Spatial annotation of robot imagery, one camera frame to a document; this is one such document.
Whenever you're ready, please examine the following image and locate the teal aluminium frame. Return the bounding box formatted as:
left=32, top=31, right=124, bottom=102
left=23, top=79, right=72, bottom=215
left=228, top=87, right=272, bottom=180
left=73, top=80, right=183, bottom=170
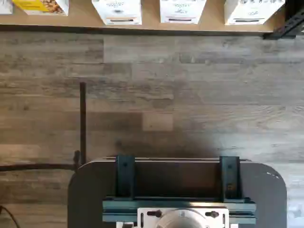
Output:
left=102, top=154, right=257, bottom=225

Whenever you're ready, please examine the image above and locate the white box green stripe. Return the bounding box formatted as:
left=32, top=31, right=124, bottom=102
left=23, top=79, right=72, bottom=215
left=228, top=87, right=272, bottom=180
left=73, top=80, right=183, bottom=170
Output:
left=224, top=0, right=285, bottom=26

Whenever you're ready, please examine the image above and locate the purely elizabeth yellow granola box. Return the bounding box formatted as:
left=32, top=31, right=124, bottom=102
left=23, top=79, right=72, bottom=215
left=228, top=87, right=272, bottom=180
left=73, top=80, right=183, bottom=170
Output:
left=11, top=0, right=69, bottom=17

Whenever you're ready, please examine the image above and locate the black metal shelf post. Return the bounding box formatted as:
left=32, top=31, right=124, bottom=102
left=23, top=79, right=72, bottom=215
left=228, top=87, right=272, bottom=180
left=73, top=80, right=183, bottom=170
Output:
left=262, top=0, right=304, bottom=40

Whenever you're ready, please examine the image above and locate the black cart base plate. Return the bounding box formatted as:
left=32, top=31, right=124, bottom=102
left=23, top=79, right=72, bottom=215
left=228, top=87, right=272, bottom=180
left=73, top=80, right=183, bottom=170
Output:
left=67, top=155, right=288, bottom=228

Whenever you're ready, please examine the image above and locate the white mounting plate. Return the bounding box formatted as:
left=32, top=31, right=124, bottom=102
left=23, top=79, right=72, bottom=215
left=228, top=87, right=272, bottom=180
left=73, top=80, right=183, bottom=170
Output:
left=137, top=207, right=230, bottom=228

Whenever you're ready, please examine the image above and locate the brown wooden shelf board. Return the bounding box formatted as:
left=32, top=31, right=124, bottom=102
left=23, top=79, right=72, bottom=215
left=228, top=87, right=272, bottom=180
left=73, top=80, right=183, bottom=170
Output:
left=0, top=0, right=281, bottom=36

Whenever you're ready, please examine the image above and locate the black floor cable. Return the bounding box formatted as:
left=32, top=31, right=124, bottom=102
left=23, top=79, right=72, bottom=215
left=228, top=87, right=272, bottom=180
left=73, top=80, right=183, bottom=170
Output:
left=0, top=150, right=81, bottom=172
left=0, top=205, right=18, bottom=228

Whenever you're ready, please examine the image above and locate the white box pink stripe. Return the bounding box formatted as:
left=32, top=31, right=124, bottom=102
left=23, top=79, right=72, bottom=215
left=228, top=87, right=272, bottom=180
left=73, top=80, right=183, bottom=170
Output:
left=160, top=0, right=207, bottom=24

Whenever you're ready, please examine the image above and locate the white box yellow stripe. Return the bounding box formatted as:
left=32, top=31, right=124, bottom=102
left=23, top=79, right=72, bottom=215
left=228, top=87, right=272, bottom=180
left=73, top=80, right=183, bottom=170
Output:
left=91, top=0, right=143, bottom=26

